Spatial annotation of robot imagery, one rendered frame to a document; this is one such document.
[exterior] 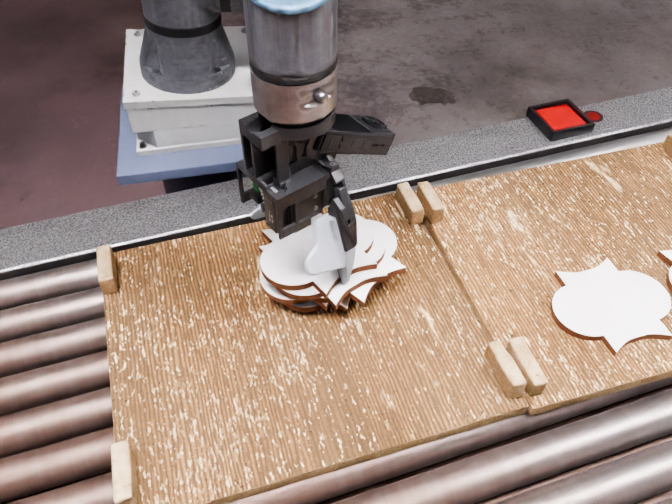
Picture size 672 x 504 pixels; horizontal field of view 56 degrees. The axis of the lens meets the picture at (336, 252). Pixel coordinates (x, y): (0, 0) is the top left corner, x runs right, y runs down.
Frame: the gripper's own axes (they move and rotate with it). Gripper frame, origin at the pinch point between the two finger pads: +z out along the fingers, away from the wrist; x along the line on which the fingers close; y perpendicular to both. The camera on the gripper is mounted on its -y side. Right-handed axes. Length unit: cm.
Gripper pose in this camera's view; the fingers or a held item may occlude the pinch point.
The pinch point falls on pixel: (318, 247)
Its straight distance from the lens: 72.6
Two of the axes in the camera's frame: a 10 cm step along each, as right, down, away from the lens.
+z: 0.0, 6.8, 7.3
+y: -7.8, 4.6, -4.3
